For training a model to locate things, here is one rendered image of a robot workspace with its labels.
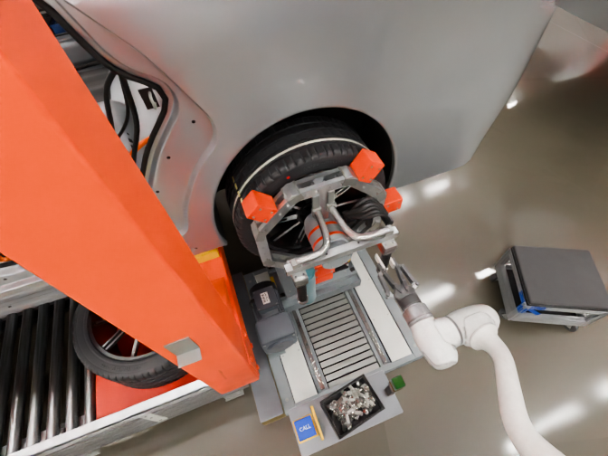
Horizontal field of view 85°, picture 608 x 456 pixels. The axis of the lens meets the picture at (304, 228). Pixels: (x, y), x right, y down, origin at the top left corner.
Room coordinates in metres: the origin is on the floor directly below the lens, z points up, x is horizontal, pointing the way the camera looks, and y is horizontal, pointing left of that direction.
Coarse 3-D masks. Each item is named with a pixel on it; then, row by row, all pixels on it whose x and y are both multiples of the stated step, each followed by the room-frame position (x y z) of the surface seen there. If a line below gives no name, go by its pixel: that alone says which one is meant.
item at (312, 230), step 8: (312, 216) 0.79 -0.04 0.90; (328, 216) 0.78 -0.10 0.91; (304, 224) 0.80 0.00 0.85; (312, 224) 0.75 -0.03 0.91; (328, 224) 0.74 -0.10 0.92; (336, 224) 0.74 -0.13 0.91; (312, 232) 0.73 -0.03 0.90; (320, 232) 0.71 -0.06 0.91; (328, 232) 0.70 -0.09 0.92; (336, 232) 0.70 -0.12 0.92; (312, 240) 0.70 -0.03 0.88; (320, 240) 0.68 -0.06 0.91; (336, 240) 0.67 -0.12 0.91; (344, 240) 0.68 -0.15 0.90; (312, 248) 0.68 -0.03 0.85; (344, 256) 0.63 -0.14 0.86; (328, 264) 0.61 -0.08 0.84; (336, 264) 0.62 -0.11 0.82
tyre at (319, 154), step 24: (288, 120) 1.04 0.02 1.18; (312, 120) 1.04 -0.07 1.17; (336, 120) 1.09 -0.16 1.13; (264, 144) 0.95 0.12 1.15; (288, 144) 0.92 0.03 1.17; (312, 144) 0.90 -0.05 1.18; (336, 144) 0.91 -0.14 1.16; (240, 168) 0.92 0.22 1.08; (264, 168) 0.85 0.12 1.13; (288, 168) 0.82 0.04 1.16; (312, 168) 0.84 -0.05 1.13; (264, 192) 0.78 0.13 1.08; (240, 216) 0.76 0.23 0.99; (240, 240) 0.76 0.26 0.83
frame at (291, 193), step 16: (320, 176) 0.80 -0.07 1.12; (336, 176) 0.82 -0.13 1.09; (352, 176) 0.79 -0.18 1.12; (288, 192) 0.75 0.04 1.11; (304, 192) 0.74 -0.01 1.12; (320, 192) 0.76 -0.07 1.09; (368, 192) 0.81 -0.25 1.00; (384, 192) 0.83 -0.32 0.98; (288, 208) 0.72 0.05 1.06; (256, 224) 0.72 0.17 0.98; (272, 224) 0.70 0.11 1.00; (368, 224) 0.84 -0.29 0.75; (256, 240) 0.68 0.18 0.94; (352, 240) 0.81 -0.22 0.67; (272, 256) 0.72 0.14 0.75; (288, 256) 0.75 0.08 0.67
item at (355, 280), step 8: (352, 264) 0.95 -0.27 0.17; (272, 272) 0.96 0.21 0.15; (352, 272) 0.90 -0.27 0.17; (272, 280) 0.89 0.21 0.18; (344, 280) 0.86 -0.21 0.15; (352, 280) 0.86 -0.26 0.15; (360, 280) 0.85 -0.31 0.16; (280, 288) 0.85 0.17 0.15; (328, 288) 0.82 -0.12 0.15; (336, 288) 0.82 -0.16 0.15; (344, 288) 0.82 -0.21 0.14; (352, 288) 0.83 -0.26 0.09; (280, 296) 0.78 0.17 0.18; (320, 296) 0.78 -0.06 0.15; (328, 296) 0.79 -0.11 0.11; (288, 304) 0.74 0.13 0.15; (296, 304) 0.73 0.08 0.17
